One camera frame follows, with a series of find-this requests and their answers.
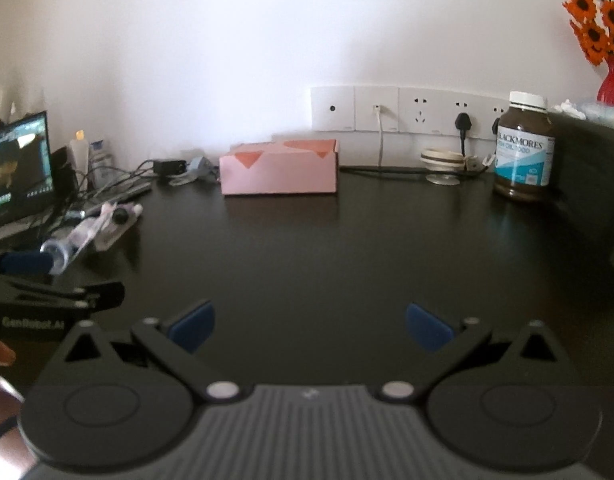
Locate orange artificial flowers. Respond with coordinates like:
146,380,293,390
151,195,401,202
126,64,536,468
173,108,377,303
549,0,614,66

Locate black desktop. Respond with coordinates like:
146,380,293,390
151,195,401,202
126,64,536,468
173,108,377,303
0,160,614,391

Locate black power adapter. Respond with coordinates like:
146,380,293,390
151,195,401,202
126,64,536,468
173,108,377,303
153,159,186,177

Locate white charger cable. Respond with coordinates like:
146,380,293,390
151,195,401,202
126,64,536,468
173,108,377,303
373,105,386,167

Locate black portable monitor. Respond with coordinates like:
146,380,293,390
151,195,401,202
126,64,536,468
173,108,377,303
0,110,56,246

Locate clear plastic toiletry pouch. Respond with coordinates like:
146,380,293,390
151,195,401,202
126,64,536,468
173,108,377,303
39,201,144,276

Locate tangle of black cables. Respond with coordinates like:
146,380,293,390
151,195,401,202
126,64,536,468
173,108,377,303
52,160,162,221

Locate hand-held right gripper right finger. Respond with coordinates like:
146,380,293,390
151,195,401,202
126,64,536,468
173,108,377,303
379,302,558,402

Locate brown supplement bottle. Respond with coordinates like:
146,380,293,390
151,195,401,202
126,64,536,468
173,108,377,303
493,91,556,202

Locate pink cardboard box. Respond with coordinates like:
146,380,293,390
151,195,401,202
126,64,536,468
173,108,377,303
219,139,341,196

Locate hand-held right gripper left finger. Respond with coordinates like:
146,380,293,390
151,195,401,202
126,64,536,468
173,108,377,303
62,300,241,402

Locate white bottle with yellow cap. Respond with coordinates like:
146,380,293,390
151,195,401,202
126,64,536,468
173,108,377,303
68,130,91,186

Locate white wall socket panel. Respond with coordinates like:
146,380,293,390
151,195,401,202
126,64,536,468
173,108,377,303
310,86,512,141

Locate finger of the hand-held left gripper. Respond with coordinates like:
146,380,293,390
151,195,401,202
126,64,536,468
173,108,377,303
0,281,126,310
0,251,55,281

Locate small clear bottle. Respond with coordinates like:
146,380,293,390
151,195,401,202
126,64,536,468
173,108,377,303
89,139,115,183

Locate grey power adapter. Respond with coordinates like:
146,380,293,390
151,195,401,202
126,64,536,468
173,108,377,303
187,156,220,183

